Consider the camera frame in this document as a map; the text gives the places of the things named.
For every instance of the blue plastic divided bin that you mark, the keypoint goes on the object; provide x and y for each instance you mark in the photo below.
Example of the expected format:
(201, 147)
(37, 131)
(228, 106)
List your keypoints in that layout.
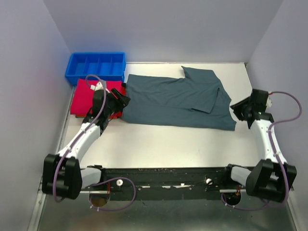
(109, 66)

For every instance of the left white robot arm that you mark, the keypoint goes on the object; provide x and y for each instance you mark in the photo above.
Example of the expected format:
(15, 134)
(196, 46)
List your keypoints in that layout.
(63, 176)

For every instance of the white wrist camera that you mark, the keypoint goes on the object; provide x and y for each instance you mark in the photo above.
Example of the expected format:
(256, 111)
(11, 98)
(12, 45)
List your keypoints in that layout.
(269, 102)
(99, 86)

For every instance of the folded magenta t shirt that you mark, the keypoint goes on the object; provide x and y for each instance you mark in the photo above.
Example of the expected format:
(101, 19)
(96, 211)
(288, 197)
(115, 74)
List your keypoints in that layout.
(82, 99)

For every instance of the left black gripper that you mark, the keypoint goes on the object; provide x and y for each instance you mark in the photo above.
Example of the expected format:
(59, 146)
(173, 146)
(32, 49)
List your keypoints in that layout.
(121, 101)

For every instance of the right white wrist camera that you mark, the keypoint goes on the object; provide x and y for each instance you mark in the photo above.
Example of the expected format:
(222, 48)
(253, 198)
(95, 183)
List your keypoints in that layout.
(269, 102)

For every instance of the aluminium extrusion frame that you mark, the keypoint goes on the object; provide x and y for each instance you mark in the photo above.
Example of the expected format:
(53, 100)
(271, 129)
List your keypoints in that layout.
(40, 199)

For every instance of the grey blue t shirt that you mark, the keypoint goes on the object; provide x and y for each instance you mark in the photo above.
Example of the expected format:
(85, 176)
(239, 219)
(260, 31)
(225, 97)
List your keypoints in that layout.
(197, 100)

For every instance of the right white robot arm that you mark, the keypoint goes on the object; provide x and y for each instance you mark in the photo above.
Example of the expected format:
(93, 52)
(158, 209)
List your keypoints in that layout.
(272, 178)

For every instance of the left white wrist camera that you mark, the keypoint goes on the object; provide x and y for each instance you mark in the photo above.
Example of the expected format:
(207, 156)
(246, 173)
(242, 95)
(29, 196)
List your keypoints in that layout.
(99, 86)

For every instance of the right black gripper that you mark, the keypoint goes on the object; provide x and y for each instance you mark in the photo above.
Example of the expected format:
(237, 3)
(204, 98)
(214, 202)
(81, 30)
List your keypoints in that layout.
(237, 106)

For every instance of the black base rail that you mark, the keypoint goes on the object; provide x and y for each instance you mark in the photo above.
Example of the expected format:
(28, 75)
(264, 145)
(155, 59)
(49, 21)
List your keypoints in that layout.
(162, 184)

